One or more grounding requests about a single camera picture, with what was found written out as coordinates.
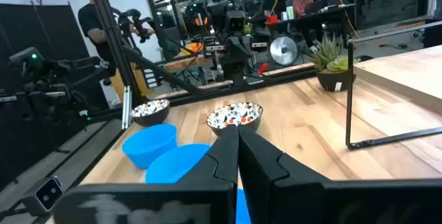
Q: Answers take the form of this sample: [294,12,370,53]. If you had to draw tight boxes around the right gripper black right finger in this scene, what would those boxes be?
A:
[237,124,442,224]

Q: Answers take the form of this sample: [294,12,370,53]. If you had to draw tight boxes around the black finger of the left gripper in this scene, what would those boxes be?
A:
[238,36,271,62]
[204,36,239,62]

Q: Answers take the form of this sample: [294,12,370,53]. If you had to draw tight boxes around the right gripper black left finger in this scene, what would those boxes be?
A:
[52,124,240,224]

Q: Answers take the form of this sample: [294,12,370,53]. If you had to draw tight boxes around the blue plastic mini bowl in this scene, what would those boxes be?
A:
[236,188,252,224]
[121,123,178,169]
[145,143,212,185]

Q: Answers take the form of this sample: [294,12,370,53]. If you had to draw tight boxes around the floral patterned mini bowl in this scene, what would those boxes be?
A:
[206,102,264,138]
[130,98,171,127]

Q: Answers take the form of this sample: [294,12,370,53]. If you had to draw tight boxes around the round silver fan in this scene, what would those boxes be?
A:
[269,34,300,66]

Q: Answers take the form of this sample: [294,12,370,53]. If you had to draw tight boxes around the black robot, orange lights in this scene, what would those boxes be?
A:
[182,1,212,35]

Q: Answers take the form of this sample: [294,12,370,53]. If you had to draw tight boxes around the person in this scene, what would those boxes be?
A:
[77,0,156,76]
[291,0,317,17]

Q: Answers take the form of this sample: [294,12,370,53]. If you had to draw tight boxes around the succulent plant in black pot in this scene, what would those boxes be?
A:
[309,32,358,93]

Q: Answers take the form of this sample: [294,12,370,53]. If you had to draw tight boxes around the black office desk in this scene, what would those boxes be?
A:
[264,2,358,45]

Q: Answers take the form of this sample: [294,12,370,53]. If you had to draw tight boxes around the silver aluminium extrusion piece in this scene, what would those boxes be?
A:
[121,85,134,130]

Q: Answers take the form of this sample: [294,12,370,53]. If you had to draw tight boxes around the black partition panel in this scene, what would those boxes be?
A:
[0,2,91,80]

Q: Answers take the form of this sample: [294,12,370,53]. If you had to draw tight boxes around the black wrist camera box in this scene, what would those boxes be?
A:
[226,9,248,34]

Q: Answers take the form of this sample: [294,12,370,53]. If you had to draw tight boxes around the black metal rig frame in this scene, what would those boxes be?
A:
[84,0,349,131]

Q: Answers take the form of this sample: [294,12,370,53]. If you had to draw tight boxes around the small grey camera box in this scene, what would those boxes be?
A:
[22,176,65,216]

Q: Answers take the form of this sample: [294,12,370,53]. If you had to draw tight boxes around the wooden shelf with black frame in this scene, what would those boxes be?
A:
[345,19,442,151]

